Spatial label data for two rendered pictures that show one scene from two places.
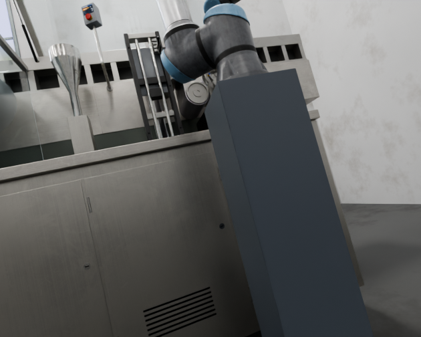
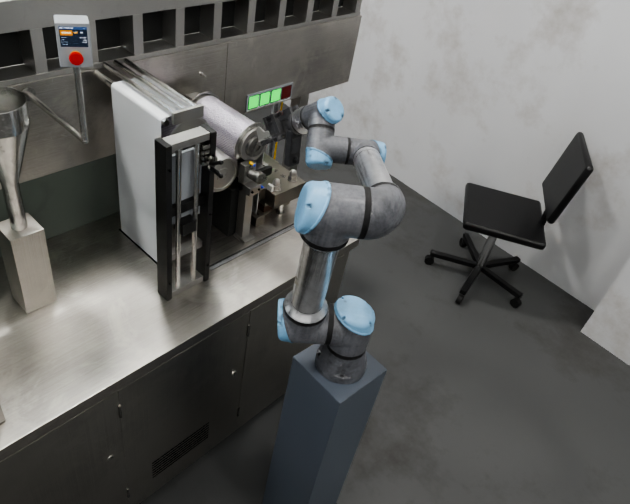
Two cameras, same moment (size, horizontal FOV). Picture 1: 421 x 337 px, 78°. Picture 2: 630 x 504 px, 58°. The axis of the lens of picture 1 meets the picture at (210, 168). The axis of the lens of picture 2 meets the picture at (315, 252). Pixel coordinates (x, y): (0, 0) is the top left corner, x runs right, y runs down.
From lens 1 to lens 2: 167 cm
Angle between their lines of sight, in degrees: 57
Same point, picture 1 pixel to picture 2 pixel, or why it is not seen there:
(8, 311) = not seen: outside the picture
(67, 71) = (13, 160)
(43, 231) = (72, 452)
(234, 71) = (347, 374)
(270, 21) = not seen: outside the picture
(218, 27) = (351, 341)
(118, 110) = (42, 138)
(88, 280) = (110, 466)
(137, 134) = (72, 178)
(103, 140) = not seen: hidden behind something
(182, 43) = (310, 334)
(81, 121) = (34, 241)
